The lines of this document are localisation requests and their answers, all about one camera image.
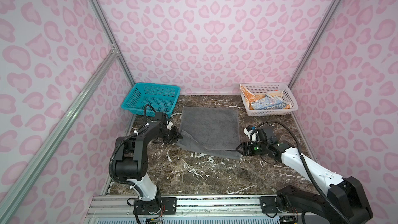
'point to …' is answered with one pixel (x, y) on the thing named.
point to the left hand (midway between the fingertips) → (181, 135)
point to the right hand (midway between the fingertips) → (241, 148)
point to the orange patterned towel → (251, 98)
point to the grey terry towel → (213, 129)
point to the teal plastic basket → (162, 97)
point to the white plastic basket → (258, 88)
